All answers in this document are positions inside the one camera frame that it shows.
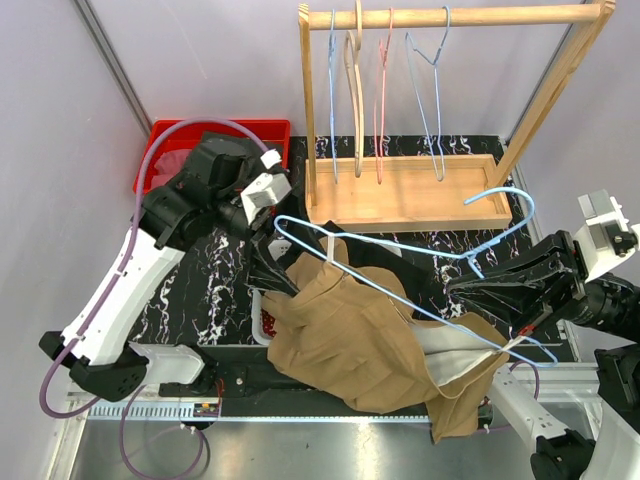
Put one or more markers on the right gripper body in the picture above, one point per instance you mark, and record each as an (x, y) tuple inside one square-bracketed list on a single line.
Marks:
[(580, 272)]

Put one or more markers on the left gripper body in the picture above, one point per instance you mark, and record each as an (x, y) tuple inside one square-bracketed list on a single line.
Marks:
[(234, 215)]

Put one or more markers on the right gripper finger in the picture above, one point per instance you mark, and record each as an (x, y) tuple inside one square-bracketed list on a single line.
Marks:
[(523, 308), (540, 262)]

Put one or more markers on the red polka dot garment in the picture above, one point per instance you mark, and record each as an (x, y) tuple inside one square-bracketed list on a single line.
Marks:
[(267, 324)]

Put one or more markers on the tan garment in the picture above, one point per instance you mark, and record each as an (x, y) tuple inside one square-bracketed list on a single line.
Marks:
[(347, 339)]

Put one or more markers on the black garment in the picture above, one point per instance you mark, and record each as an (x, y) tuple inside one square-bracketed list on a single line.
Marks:
[(419, 284)]

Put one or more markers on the light blue wire hanger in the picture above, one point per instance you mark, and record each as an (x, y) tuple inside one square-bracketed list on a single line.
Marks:
[(331, 84)]

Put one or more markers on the wooden hanger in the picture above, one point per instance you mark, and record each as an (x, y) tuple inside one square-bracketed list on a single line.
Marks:
[(351, 54)]

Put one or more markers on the pink wire hanger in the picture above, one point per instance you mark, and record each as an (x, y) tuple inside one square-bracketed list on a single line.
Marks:
[(380, 100)]

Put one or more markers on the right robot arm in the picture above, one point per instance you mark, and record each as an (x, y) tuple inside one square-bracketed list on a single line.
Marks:
[(559, 452)]

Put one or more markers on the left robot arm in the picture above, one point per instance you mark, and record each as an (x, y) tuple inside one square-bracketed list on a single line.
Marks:
[(226, 183)]

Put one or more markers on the white plastic basket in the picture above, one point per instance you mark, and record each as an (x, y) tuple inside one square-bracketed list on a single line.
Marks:
[(256, 307)]

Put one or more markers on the pink cloth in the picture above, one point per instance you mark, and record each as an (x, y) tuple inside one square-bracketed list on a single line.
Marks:
[(167, 166)]

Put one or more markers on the wooden clothes rack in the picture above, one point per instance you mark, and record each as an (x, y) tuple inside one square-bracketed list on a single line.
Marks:
[(410, 198)]

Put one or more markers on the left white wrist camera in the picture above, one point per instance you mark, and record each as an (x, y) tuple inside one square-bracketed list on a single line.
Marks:
[(267, 189)]

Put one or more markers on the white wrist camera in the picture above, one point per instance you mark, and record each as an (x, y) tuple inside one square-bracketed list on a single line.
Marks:
[(267, 189), (606, 239)]

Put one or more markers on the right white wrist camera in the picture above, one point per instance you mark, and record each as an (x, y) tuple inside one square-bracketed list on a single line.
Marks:
[(606, 239)]

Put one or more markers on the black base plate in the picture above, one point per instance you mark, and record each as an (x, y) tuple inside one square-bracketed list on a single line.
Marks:
[(245, 383)]

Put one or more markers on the white cable duct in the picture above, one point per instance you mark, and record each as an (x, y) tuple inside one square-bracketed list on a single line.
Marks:
[(192, 412)]

